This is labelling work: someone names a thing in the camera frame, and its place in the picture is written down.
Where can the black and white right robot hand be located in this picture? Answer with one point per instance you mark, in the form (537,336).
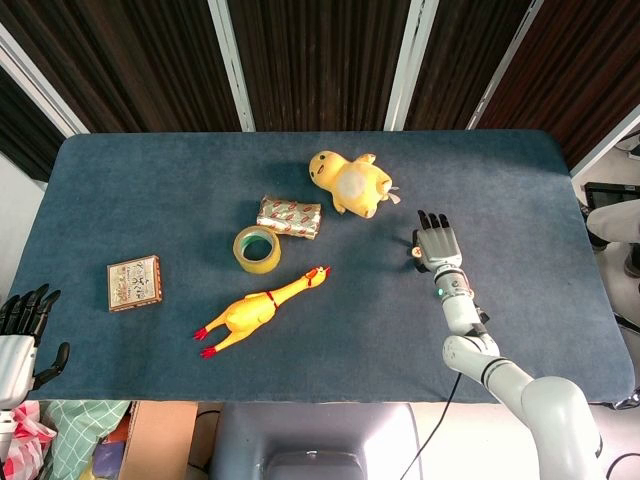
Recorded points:
(437,247)

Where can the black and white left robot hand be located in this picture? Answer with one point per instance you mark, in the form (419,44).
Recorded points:
(15,360)

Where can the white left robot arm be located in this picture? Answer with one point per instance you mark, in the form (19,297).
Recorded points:
(4,425)

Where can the pink plastic bag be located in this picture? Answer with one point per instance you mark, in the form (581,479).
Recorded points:
(25,440)

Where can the green checked cloth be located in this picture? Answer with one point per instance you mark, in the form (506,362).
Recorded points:
(80,430)

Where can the yellow plush chick toy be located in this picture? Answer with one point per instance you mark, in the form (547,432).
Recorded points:
(350,185)

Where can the brown printed card box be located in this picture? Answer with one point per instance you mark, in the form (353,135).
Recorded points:
(134,283)

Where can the silver foil packet red print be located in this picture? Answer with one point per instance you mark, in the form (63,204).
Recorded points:
(290,216)

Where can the brown cardboard box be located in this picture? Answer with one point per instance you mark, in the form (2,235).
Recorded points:
(160,440)

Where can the yellowish clear packing tape roll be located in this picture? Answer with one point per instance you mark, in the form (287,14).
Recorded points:
(260,265)

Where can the black flat device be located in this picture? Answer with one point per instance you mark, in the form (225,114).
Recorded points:
(607,192)

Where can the beige trouser leg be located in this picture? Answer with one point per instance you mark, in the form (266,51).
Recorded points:
(615,222)

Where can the yellow rubber chicken toy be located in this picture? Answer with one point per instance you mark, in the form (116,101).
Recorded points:
(245,315)

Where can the blue felt table cloth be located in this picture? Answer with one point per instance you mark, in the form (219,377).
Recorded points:
(150,200)

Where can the grey robot torso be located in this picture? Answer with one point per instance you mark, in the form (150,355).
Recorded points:
(315,430)

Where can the white partition frame post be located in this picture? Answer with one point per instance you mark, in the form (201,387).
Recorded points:
(410,65)
(502,65)
(232,65)
(40,80)
(607,145)

